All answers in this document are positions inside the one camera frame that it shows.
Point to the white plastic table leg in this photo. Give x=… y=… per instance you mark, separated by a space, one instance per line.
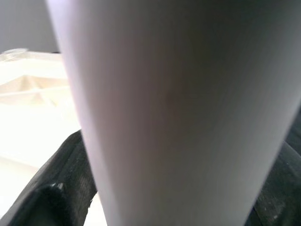
x=176 y=106

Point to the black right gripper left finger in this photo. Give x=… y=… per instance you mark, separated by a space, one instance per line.
x=58 y=183

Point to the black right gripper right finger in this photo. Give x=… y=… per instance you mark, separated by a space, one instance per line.
x=282 y=200

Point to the white plastic table top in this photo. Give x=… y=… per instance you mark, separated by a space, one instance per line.
x=28 y=106

